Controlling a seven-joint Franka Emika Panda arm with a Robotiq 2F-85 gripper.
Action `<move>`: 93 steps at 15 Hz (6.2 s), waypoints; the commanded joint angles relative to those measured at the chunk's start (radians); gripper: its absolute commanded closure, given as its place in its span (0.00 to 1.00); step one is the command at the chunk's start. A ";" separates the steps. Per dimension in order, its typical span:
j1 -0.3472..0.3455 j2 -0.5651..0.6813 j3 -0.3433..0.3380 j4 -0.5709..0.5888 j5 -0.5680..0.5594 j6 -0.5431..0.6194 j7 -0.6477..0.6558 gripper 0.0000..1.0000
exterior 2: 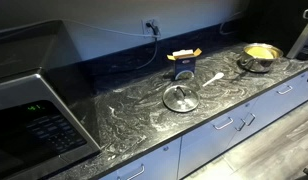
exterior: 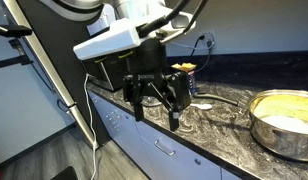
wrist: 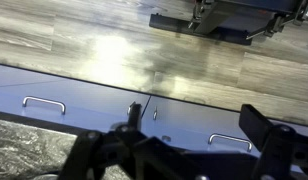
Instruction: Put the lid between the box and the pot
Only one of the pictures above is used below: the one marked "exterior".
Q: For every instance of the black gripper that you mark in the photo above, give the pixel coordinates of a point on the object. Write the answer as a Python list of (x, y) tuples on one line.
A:
[(148, 76)]

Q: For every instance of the glass pot lid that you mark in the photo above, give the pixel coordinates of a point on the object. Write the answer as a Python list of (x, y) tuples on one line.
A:
[(150, 101)]

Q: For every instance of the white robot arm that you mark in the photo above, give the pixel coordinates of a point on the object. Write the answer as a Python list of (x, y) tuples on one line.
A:
[(83, 10)]

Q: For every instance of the blue pasta box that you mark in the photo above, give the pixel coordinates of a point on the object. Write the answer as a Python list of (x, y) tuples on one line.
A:
[(189, 69)]

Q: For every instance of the steel pot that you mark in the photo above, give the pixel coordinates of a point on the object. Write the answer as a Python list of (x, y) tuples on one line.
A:
[(280, 122)]

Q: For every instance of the white plastic spoon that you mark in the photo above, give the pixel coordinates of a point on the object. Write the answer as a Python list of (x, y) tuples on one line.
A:
[(202, 106)]

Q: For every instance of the black toaster oven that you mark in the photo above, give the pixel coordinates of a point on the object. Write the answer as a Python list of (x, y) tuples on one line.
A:
[(108, 71)]

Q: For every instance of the silver drawer handle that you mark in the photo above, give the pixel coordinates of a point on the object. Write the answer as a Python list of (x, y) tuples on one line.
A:
[(165, 150)]

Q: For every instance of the black handled utensil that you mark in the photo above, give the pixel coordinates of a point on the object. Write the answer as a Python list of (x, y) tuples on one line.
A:
[(215, 97)]

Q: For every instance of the wall power outlet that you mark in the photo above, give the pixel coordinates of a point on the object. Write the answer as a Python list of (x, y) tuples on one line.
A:
[(207, 40)]

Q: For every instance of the black camera stand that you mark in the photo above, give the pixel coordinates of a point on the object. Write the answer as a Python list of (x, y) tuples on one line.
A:
[(14, 33)]

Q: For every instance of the silver fridge handle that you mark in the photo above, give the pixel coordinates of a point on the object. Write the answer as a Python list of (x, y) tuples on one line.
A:
[(38, 51)]

